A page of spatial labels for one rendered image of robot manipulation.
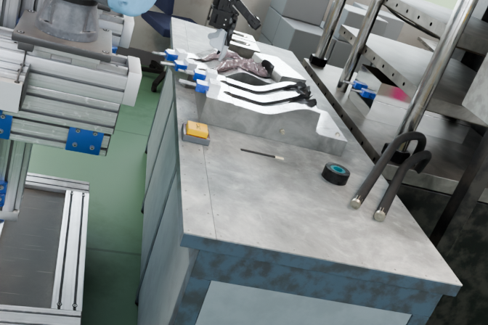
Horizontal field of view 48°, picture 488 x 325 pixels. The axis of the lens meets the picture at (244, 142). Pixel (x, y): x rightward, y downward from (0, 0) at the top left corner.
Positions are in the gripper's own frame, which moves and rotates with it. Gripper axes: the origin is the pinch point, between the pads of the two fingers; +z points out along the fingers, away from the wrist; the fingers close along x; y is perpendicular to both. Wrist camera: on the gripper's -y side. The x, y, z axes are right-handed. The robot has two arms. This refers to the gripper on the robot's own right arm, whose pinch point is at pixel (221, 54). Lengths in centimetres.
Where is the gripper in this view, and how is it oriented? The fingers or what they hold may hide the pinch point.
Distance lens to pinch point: 176.8
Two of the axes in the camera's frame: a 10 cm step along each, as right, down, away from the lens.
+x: 1.3, 4.3, -8.9
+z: -3.1, 8.7, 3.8
